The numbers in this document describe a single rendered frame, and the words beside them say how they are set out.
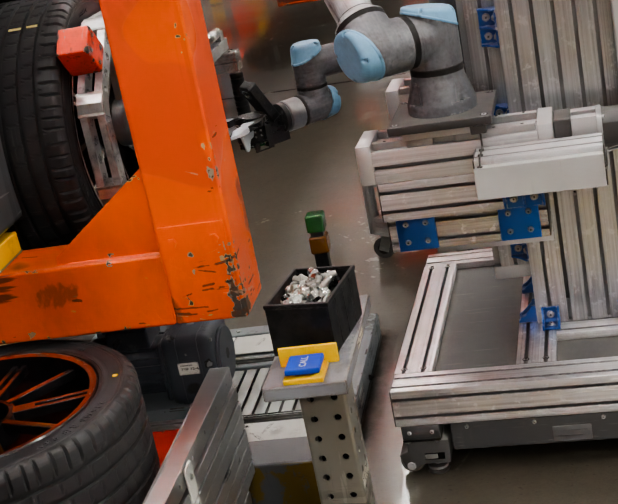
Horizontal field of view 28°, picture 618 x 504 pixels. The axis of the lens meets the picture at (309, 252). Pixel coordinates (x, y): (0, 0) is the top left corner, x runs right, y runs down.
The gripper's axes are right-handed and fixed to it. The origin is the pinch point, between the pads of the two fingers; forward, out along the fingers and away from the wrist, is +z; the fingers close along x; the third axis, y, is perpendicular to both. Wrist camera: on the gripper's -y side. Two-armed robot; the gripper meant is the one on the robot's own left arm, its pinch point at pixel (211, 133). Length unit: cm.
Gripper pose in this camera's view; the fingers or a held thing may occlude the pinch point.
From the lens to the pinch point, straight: 290.1
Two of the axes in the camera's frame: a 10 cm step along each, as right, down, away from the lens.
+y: 1.8, 9.2, 3.3
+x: -5.8, -1.7, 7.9
